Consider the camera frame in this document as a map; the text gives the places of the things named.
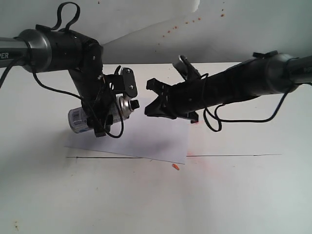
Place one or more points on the white paper sheet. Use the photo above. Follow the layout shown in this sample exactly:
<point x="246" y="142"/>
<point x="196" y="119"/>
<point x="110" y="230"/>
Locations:
<point x="147" y="137"/>

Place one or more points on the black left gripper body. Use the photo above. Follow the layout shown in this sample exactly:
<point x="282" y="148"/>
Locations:
<point x="87" y="73"/>

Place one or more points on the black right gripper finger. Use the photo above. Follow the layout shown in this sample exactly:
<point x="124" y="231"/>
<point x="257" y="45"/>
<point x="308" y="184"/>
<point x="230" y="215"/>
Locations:
<point x="160" y="108"/>
<point x="160" y="88"/>

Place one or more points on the white backdrop sheet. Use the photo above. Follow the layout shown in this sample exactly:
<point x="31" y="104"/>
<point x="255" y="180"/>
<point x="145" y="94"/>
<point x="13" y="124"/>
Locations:
<point x="130" y="31"/>

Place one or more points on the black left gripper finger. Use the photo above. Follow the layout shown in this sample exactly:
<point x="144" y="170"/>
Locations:
<point x="99" y="115"/>
<point x="130" y="87"/>

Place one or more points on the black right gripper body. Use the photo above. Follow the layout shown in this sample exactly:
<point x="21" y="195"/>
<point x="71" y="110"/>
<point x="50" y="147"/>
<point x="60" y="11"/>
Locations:
<point x="189" y="96"/>

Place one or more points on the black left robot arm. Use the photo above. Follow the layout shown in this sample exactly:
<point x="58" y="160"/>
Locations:
<point x="40" y="51"/>

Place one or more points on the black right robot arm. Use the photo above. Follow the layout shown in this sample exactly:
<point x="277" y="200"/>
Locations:
<point x="265" y="74"/>

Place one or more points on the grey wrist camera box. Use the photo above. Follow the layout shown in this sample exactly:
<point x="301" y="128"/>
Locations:
<point x="186" y="69"/>

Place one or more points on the silver spray paint can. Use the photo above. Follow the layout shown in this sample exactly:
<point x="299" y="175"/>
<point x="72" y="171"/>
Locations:
<point x="80" y="122"/>

